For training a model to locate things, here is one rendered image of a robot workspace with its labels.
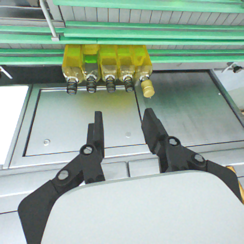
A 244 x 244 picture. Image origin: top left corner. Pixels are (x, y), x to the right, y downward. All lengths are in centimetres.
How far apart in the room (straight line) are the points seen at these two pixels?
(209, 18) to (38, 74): 78
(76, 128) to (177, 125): 41
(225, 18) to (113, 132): 62
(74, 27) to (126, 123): 37
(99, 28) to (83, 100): 26
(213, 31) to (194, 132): 40
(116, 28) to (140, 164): 47
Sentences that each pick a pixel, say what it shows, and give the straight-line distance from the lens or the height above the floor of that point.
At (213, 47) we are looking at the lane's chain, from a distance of 79.
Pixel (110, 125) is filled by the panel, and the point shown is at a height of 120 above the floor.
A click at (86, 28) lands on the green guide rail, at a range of 51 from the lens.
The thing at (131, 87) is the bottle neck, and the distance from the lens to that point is 38.
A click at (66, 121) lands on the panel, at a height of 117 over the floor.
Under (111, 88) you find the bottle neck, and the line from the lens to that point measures 38.
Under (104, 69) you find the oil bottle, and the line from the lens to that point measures 39.
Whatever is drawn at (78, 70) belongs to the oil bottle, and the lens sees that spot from 40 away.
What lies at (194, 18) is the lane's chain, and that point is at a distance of 64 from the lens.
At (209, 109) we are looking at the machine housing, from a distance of 69.
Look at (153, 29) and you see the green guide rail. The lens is 54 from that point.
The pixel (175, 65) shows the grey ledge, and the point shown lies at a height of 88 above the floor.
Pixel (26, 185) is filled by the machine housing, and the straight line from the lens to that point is 47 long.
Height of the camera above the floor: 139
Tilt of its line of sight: 26 degrees down
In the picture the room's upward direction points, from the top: 172 degrees clockwise
